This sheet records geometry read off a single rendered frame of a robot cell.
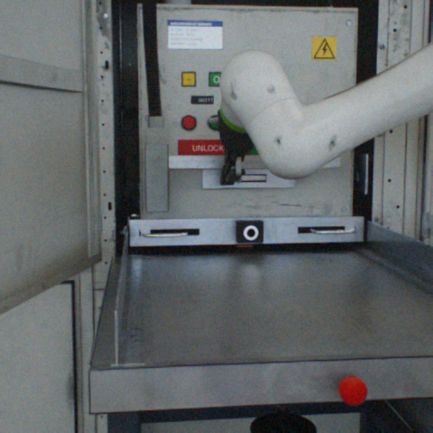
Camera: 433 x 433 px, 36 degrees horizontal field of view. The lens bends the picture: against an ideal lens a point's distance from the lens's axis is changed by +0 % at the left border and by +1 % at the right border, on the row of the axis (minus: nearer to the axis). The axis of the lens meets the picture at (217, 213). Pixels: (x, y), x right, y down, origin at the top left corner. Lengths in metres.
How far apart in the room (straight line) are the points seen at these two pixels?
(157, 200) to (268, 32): 0.45
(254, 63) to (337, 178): 0.54
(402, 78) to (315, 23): 0.47
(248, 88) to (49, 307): 0.68
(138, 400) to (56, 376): 0.72
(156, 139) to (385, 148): 0.52
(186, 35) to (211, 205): 0.38
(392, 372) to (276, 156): 0.37
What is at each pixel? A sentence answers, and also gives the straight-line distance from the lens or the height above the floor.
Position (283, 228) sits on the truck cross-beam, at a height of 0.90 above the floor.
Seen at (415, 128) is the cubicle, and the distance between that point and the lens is 1.57.
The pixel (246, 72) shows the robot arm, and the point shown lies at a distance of 1.08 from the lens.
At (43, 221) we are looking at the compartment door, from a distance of 1.27.
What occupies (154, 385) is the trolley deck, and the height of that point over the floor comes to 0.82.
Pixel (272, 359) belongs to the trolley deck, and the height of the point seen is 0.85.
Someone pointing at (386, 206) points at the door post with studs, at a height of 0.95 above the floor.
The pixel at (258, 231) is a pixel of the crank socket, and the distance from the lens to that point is 1.49.
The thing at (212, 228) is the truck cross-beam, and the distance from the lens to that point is 1.50.
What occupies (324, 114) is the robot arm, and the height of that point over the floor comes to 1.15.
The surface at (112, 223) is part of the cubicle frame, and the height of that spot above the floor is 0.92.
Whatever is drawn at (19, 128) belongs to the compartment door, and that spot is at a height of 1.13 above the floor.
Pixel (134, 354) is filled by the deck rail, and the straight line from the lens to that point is 0.84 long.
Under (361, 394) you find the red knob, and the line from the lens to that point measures 0.82.
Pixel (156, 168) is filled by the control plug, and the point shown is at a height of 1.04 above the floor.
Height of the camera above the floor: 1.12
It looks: 7 degrees down
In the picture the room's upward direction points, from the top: straight up
